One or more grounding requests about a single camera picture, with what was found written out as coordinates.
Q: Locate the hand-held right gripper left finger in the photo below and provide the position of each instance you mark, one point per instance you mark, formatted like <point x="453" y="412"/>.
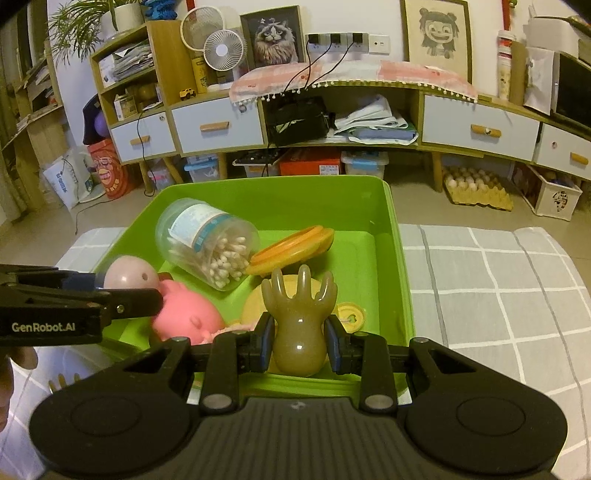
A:
<point x="262" y="344"/>

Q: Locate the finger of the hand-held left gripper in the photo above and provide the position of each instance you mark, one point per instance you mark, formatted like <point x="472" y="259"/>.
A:
<point x="134" y="302"/>
<point x="78" y="280"/>

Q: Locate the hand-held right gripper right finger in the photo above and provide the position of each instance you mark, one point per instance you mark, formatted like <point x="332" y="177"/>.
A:
<point x="336" y="346"/>

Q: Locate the pink clear capsule egg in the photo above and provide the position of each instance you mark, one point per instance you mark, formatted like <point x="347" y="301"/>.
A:
<point x="131" y="274"/>

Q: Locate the brown octopus toy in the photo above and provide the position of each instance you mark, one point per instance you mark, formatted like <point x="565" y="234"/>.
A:
<point x="298" y="332"/>

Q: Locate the yellow toy helmet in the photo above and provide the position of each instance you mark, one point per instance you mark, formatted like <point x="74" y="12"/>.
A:
<point x="254" y="307"/>

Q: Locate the pink pig toy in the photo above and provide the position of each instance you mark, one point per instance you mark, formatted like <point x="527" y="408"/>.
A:
<point x="184" y="318"/>

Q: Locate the green plastic box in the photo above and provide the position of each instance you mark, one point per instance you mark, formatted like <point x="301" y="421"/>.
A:
<point x="369" y="258"/>

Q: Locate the person's left hand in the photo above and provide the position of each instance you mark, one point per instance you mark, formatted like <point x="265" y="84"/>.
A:
<point x="14" y="392"/>

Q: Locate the pink lacy toy piece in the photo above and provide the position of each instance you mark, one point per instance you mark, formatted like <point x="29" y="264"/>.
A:
<point x="235" y="328"/>

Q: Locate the yellow round toy piece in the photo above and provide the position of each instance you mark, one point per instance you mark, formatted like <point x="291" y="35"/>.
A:
<point x="349" y="317"/>

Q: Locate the clear cotton swab jar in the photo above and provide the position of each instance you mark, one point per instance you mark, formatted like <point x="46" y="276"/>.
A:
<point x="207" y="240"/>

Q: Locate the orange round lid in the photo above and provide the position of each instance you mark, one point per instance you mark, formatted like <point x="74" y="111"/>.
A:
<point x="291" y="249"/>

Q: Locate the white plastic bag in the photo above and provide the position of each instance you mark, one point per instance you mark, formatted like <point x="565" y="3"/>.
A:
<point x="67" y="180"/>

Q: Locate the orange printed bucket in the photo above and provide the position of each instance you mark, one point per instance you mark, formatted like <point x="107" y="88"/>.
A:
<point x="111" y="173"/>

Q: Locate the small clear storage box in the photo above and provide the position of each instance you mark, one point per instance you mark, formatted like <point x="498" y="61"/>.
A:
<point x="160" y="175"/>

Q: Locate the clear storage box blue lid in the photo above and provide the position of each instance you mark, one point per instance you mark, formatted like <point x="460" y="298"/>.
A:
<point x="202" y="170"/>

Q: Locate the purple ball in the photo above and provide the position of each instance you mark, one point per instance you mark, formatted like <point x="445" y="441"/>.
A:
<point x="102" y="125"/>

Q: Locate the wooden side shelf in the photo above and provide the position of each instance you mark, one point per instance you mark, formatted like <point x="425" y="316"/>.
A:
<point x="27" y="129"/>

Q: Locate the grey checked blanket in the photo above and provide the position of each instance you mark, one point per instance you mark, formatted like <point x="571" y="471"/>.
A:
<point x="485" y="286"/>

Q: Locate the black bag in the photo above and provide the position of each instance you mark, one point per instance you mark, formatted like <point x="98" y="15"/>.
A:
<point x="298" y="120"/>
<point x="92" y="115"/>

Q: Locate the clear storage box black lid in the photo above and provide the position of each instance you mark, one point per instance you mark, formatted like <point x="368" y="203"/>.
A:
<point x="256" y="166"/>

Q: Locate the clear storage box white lid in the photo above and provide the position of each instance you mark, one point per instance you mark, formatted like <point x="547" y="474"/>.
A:
<point x="364" y="166"/>

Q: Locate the orange storage box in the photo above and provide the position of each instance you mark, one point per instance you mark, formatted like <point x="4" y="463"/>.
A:
<point x="309" y="164"/>

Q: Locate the egg tray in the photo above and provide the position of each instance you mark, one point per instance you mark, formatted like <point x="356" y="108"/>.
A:
<point x="478" y="189"/>

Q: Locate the yellow toy car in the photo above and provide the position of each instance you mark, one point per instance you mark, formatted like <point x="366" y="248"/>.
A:
<point x="187" y="94"/>

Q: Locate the wooden cabinet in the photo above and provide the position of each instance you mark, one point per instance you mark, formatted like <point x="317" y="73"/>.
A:
<point x="323" y="120"/>

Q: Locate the stack of folded papers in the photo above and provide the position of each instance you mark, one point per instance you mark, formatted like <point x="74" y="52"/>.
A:
<point x="374" y="122"/>

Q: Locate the stack of papers on shelf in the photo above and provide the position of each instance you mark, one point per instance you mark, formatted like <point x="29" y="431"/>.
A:
<point x="134" y="60"/>

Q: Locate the yellow can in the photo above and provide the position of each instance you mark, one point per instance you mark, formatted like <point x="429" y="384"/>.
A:
<point x="199" y="71"/>

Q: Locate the white cutout crate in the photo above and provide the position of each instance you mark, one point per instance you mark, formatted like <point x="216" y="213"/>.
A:
<point x="556" y="196"/>

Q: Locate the small white desk fan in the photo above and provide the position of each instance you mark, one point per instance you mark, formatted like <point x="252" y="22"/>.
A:
<point x="224" y="50"/>

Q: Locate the potted green plant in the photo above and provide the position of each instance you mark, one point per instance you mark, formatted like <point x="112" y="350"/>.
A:
<point x="122" y="16"/>

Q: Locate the pink fringed cloth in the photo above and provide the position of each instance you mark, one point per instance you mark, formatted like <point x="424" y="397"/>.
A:
<point x="360" y="78"/>

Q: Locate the white round fan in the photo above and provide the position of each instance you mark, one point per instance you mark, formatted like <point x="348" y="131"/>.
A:
<point x="198" y="27"/>

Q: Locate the framed cat picture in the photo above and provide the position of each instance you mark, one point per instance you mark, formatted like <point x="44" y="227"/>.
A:
<point x="272" y="37"/>

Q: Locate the framed cartoon drawing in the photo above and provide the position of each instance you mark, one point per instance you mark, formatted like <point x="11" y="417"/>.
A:
<point x="436" y="37"/>

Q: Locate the black screen appliance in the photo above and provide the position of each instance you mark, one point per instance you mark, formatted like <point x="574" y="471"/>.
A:
<point x="575" y="87"/>

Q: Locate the white wall socket strip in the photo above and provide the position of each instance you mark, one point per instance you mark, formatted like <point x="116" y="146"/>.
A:
<point x="376" y="44"/>

